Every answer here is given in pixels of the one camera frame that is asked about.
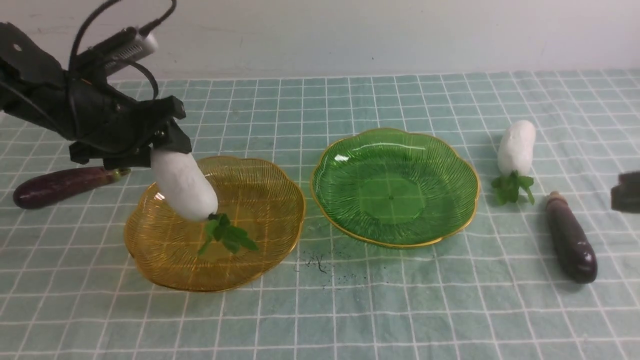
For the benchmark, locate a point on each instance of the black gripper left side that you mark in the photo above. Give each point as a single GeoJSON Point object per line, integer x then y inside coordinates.
{"type": "Point", "coordinates": [102, 123]}

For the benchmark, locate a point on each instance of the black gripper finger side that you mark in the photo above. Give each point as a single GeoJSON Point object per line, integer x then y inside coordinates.
{"type": "Point", "coordinates": [625, 195]}

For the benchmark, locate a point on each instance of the white radish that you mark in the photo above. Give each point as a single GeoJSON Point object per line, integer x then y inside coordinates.
{"type": "Point", "coordinates": [514, 160]}
{"type": "Point", "coordinates": [187, 191]}

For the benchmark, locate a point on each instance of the dark eggplant brown stem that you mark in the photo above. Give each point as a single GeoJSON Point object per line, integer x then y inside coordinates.
{"type": "Point", "coordinates": [573, 251]}

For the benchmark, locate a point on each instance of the purple eggplant green stem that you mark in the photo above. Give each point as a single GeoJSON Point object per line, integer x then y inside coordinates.
{"type": "Point", "coordinates": [51, 188]}

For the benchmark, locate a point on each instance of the amber plastic plate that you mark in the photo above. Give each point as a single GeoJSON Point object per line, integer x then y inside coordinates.
{"type": "Point", "coordinates": [255, 194]}

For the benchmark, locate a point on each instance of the green checkered tablecloth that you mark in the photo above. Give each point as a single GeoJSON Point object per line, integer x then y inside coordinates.
{"type": "Point", "coordinates": [70, 291]}

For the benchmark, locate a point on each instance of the green plastic plate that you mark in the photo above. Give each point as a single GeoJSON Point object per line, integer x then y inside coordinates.
{"type": "Point", "coordinates": [395, 189]}

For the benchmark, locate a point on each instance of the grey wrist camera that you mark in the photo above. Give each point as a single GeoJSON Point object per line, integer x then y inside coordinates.
{"type": "Point", "coordinates": [112, 54]}

